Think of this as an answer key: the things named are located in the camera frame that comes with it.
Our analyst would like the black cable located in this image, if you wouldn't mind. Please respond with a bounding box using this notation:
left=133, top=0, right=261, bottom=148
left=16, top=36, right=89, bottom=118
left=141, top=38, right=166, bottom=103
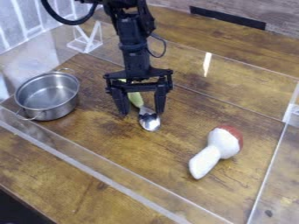
left=40, top=0, right=98, bottom=26

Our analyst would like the clear acrylic triangle stand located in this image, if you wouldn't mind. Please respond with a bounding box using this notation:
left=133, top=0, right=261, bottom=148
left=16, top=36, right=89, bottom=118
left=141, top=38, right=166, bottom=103
left=66, top=21, right=102, bottom=53

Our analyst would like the red white toy mushroom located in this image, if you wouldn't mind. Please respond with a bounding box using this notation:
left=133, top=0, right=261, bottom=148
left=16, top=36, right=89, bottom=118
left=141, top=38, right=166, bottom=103
left=188, top=125, right=242, bottom=179

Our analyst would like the green handled metal spoon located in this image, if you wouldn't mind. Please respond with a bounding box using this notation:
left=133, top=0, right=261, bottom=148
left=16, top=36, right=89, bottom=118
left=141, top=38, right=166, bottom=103
left=116, top=78, right=162, bottom=132

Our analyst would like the small steel pot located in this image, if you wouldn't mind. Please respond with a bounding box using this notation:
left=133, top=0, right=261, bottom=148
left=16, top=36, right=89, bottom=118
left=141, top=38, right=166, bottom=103
left=13, top=71, right=80, bottom=121

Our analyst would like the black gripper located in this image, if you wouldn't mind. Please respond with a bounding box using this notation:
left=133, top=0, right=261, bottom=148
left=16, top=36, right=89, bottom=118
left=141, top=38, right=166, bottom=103
left=102, top=67, right=173, bottom=116

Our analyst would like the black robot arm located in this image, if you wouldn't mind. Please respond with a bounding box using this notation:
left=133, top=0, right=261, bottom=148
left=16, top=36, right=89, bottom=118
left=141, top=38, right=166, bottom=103
left=78, top=0, right=173, bottom=116

